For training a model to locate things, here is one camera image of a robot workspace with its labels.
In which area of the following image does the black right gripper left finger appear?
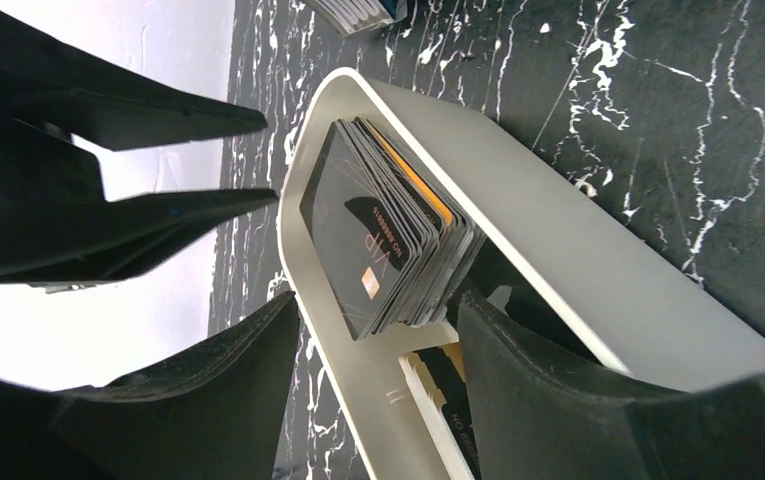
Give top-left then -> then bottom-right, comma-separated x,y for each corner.
0,291 -> 300,479

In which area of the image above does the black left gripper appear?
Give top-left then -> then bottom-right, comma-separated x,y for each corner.
0,11 -> 278,285

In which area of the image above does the black Delixi toolbox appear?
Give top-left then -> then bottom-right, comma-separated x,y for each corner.
303,0 -> 408,37

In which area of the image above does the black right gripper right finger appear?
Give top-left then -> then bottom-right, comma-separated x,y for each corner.
457,292 -> 765,479

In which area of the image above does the black VIP card stack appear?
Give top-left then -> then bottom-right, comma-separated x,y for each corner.
299,117 -> 485,340

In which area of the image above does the single black VIP card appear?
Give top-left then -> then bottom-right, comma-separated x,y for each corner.
399,342 -> 482,480

